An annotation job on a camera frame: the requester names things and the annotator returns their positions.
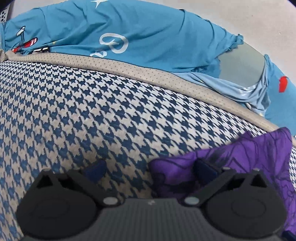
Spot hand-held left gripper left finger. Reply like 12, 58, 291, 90
35, 160, 122, 208

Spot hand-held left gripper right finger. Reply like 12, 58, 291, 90
179, 159, 269, 208

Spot purple floral shirt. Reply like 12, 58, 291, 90
148, 127, 296, 235

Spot blue pillow with red pentagon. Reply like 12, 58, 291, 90
180, 54, 296, 137

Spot blue pillow with white script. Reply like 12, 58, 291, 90
3, 0, 244, 78

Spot white perforated plastic basket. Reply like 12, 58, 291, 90
0, 5, 10, 24

